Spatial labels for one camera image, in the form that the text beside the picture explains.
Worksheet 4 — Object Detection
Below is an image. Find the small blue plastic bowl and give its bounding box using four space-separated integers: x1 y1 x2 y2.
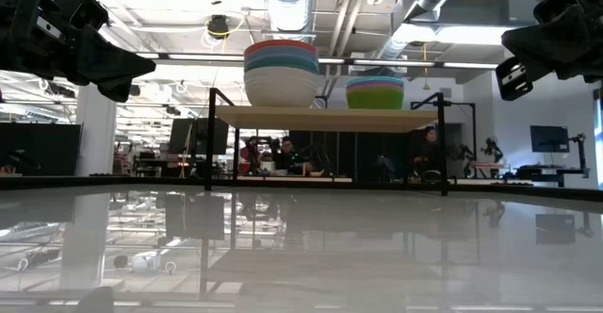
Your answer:
346 75 405 85

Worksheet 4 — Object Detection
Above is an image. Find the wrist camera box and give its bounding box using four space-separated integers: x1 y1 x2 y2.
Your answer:
56 0 110 31
533 0 583 25

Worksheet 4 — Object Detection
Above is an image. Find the person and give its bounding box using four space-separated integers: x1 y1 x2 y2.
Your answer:
238 136 266 175
412 125 445 183
271 136 316 177

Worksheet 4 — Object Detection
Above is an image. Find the large blue bowl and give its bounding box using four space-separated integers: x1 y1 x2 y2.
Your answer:
243 45 319 65

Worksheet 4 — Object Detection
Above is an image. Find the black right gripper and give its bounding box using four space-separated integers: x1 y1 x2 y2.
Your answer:
495 0 603 103

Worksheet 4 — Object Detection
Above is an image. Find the black computer monitor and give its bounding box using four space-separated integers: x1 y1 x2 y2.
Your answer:
168 117 230 157

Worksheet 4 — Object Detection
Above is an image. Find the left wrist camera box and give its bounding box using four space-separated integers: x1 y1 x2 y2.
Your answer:
56 0 110 31

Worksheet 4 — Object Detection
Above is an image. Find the smooth silver ceiling duct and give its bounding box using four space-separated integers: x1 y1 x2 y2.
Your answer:
375 0 472 60

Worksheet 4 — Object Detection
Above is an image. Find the silver ribbed ceiling duct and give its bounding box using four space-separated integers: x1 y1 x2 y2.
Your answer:
262 0 318 34

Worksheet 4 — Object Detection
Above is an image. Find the white building column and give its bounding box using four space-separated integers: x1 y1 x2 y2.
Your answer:
74 84 118 178

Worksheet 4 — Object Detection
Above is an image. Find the large red bowl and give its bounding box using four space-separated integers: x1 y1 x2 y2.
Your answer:
243 39 318 56

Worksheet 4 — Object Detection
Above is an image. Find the large teal bowl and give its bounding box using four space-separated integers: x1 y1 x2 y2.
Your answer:
243 56 320 75

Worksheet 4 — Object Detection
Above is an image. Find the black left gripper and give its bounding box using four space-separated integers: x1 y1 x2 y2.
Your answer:
0 0 157 104

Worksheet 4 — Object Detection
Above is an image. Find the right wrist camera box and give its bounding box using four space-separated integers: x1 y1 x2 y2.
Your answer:
533 0 583 25

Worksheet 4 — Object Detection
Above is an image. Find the black ceiling device yellow cable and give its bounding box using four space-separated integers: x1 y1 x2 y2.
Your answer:
201 13 249 50

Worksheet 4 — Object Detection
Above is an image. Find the large black screen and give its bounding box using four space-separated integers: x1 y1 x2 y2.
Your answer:
0 123 83 178

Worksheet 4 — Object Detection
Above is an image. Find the wall monitor on arm stand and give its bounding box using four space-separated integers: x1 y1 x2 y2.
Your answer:
529 124 591 181

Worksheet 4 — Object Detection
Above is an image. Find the small green plastic bowl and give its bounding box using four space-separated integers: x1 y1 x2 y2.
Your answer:
345 89 406 111

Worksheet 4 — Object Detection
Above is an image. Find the black metal table frame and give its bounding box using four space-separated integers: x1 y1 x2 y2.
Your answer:
0 174 603 204

